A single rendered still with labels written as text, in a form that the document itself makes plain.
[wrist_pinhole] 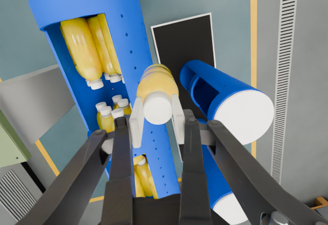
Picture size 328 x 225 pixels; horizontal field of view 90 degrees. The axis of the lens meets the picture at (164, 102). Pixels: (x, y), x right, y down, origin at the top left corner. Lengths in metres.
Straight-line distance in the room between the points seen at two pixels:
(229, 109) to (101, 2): 0.60
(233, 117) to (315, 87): 1.86
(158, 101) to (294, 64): 2.13
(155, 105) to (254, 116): 0.67
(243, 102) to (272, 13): 1.37
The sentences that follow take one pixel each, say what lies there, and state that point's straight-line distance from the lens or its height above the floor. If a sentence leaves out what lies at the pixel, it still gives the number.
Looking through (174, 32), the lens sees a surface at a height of 0.15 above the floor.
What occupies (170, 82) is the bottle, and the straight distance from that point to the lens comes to 0.25.
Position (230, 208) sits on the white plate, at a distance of 1.20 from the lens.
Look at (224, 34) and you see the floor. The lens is 1.80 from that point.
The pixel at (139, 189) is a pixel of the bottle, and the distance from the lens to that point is 0.81.
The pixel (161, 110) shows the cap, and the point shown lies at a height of 1.46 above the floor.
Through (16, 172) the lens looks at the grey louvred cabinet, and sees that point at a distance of 2.46.
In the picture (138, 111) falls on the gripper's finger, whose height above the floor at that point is 1.50.
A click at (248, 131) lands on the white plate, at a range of 0.86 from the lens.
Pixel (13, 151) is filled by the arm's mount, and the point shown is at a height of 1.04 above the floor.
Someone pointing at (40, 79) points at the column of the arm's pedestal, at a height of 0.66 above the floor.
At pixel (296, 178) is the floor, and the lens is 3.34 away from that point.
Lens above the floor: 1.65
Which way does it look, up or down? 67 degrees down
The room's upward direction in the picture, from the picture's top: 167 degrees clockwise
